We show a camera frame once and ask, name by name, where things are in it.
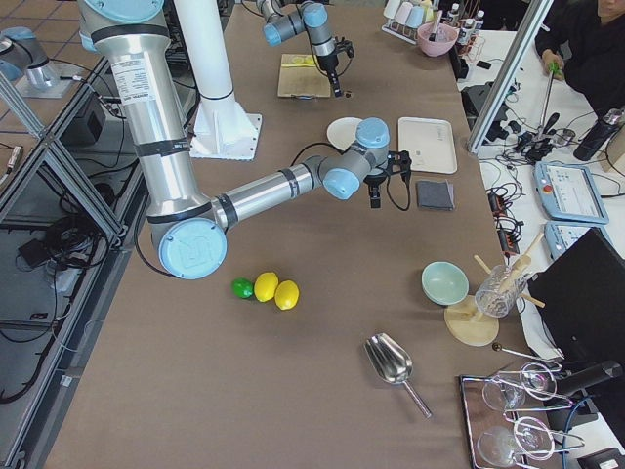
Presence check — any wine glass lower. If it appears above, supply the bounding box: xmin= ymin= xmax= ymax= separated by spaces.
xmin=478 ymin=416 xmax=555 ymax=468

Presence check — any pink cup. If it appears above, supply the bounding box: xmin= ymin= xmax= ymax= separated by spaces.
xmin=395 ymin=1 xmax=413 ymax=25

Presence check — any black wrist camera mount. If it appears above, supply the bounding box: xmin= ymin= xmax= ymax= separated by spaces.
xmin=385 ymin=150 xmax=412 ymax=187

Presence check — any bamboo cutting board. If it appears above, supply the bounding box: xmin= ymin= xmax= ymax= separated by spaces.
xmin=277 ymin=54 xmax=332 ymax=98

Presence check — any black monitor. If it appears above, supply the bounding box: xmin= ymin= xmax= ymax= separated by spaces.
xmin=528 ymin=228 xmax=624 ymax=363

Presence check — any white cup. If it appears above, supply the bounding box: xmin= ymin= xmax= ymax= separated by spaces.
xmin=383 ymin=0 xmax=401 ymax=20

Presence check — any yellow lemon left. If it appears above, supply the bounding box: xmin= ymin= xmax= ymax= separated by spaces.
xmin=254 ymin=272 xmax=279 ymax=302

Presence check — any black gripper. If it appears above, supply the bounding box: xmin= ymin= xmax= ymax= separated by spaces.
xmin=364 ymin=174 xmax=386 ymax=209
xmin=318 ymin=53 xmax=343 ymax=98

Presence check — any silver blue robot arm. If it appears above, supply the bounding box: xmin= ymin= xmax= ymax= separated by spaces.
xmin=79 ymin=1 xmax=390 ymax=279
xmin=255 ymin=0 xmax=354 ymax=97

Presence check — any aluminium frame post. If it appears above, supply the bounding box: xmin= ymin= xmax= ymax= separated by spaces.
xmin=467 ymin=0 xmax=553 ymax=156

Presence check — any yellow lemon right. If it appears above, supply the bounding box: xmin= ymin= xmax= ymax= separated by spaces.
xmin=274 ymin=280 xmax=300 ymax=311

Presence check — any wine glass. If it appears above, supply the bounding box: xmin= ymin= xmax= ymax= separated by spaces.
xmin=478 ymin=416 xmax=555 ymax=468
xmin=482 ymin=362 xmax=557 ymax=411

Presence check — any white round plate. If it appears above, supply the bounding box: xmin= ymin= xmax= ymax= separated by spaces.
xmin=326 ymin=117 xmax=362 ymax=151

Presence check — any steel muddler black tip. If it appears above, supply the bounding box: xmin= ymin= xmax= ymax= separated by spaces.
xmin=429 ymin=10 xmax=443 ymax=42

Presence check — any black thermos bottle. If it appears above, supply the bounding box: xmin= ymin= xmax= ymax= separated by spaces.
xmin=573 ymin=107 xmax=624 ymax=161

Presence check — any wooden cup stand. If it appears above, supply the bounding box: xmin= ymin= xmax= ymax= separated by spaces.
xmin=444 ymin=233 xmax=545 ymax=347

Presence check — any pink bowl with ice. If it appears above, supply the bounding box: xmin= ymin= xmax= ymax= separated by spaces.
xmin=417 ymin=23 xmax=459 ymax=57

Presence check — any blue teach pendant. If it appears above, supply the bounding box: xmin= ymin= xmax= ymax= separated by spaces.
xmin=543 ymin=220 xmax=610 ymax=260
xmin=533 ymin=161 xmax=609 ymax=225

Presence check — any clear textured glass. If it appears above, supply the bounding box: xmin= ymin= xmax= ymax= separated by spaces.
xmin=475 ymin=265 xmax=526 ymax=319

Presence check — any wine glass upper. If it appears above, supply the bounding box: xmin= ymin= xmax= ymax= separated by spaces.
xmin=482 ymin=362 xmax=557 ymax=411

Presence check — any green lime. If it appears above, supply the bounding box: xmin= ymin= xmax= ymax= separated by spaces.
xmin=230 ymin=277 xmax=254 ymax=299

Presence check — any cream rectangular tray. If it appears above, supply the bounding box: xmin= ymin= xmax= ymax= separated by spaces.
xmin=397 ymin=117 xmax=457 ymax=174

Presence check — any metal glass rack tray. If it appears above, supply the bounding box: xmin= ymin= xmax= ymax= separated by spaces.
xmin=459 ymin=375 xmax=585 ymax=468

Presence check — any light blue cup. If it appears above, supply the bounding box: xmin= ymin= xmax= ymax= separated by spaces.
xmin=405 ymin=5 xmax=425 ymax=29

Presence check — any steel ice scoop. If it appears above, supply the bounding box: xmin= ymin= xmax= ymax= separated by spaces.
xmin=364 ymin=332 xmax=433 ymax=418

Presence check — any blue teach pendant lower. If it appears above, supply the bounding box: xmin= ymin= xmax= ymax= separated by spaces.
xmin=543 ymin=220 xmax=610 ymax=260

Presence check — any yellow lemon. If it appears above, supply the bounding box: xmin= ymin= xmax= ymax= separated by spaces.
xmin=274 ymin=280 xmax=300 ymax=311
xmin=254 ymin=272 xmax=279 ymax=302

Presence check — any dark grey folded cloth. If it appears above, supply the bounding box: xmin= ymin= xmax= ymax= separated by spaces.
xmin=416 ymin=180 xmax=455 ymax=211

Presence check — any blue teach pendant upper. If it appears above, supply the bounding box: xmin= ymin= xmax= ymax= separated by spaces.
xmin=533 ymin=161 xmax=609 ymax=225

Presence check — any white wire cup rack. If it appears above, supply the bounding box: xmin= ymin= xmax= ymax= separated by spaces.
xmin=381 ymin=19 xmax=417 ymax=45

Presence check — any white pedestal column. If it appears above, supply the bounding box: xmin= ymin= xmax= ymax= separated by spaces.
xmin=175 ymin=0 xmax=262 ymax=161

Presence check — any mint green bowl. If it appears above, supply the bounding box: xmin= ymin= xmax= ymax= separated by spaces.
xmin=421 ymin=261 xmax=469 ymax=306

